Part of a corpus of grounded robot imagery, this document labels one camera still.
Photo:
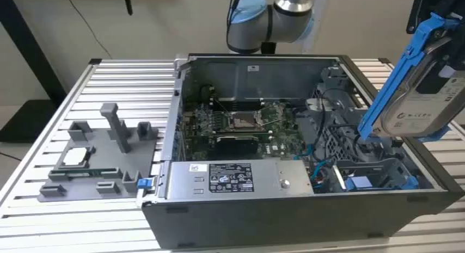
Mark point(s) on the pale blue bay clip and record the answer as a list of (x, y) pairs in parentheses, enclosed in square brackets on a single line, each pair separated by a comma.
[(357, 182)]

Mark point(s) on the blue case latch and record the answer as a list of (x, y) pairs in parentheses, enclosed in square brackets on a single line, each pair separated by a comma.
[(143, 183)]

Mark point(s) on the silver CPU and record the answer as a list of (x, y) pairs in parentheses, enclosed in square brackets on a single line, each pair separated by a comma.
[(76, 156)]

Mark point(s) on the grey metal drive cage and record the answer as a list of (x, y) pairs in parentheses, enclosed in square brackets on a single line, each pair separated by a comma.
[(341, 119)]

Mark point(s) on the silver power supply unit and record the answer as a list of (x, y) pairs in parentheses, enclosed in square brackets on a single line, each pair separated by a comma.
[(265, 179)]

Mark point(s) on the black floor plate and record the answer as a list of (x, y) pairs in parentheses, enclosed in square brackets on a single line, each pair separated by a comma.
[(25, 119)]

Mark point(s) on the black desk leg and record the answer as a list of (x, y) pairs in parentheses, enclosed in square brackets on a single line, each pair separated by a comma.
[(25, 38)]

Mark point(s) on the white sticker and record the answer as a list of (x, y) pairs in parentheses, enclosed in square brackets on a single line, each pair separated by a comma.
[(254, 68)]

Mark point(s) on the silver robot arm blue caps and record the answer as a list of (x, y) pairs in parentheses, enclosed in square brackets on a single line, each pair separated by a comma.
[(254, 21)]

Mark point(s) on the green RAM stick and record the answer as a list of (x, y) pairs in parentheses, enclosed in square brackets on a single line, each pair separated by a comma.
[(95, 172)]

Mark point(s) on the black hanging rod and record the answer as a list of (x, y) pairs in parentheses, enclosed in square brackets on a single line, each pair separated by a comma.
[(127, 4)]

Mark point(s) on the dark grey PC case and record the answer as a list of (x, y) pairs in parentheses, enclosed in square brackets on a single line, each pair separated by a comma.
[(290, 220)]

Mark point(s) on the hard disk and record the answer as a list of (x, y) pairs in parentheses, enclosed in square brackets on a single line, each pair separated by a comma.
[(410, 111)]

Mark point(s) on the green motherboard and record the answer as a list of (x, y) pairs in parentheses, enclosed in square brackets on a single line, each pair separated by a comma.
[(286, 138)]

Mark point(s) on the CPU socket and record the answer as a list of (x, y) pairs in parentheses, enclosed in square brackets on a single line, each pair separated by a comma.
[(241, 122)]

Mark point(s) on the grey parts rack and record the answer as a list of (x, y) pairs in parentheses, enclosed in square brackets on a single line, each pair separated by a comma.
[(106, 155)]

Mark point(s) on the black RAM slot bank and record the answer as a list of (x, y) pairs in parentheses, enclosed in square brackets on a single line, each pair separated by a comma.
[(239, 132)]

